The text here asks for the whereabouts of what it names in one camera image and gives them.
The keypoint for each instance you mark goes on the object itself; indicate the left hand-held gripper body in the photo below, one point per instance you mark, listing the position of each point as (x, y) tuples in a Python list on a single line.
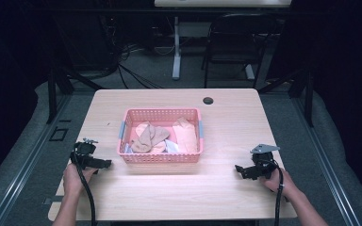
[(83, 150)]

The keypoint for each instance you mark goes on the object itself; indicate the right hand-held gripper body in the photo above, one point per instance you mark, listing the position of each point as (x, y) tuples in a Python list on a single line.
[(264, 160)]

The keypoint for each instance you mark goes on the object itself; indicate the person's left hand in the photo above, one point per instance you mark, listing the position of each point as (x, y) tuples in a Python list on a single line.
[(74, 182)]

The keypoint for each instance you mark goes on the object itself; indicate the person's right hand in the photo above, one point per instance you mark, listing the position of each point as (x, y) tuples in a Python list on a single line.
[(279, 183)]

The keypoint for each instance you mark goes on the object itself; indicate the black tape square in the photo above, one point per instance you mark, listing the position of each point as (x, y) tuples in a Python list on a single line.
[(58, 134)]

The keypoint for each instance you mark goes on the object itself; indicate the small white blue cloth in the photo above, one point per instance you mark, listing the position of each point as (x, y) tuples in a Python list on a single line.
[(127, 148)]

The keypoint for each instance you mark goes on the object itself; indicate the pink sock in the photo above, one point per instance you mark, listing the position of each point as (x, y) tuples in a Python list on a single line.
[(140, 128)]

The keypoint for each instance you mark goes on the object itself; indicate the tan sock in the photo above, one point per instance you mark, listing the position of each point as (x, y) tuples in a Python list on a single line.
[(151, 138)]

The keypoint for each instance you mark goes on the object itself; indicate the pink plastic basket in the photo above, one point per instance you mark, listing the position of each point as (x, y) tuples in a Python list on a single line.
[(157, 158)]

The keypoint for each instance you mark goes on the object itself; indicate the black metal stand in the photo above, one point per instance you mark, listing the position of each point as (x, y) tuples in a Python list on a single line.
[(52, 94), (308, 94)]

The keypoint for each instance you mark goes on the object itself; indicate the peach sock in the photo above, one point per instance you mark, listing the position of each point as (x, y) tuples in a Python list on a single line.
[(186, 136)]

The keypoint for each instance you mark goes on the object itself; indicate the white light blue cloth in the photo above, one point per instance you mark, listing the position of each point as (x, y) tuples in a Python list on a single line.
[(171, 147)]

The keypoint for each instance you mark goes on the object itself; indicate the black chair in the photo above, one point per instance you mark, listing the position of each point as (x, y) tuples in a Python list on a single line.
[(238, 37)]

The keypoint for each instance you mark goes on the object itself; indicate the white desk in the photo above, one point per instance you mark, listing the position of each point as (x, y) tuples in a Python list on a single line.
[(176, 47)]

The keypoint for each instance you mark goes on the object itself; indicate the metal floor rail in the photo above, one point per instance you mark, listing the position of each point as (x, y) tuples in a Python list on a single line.
[(326, 163), (28, 163)]

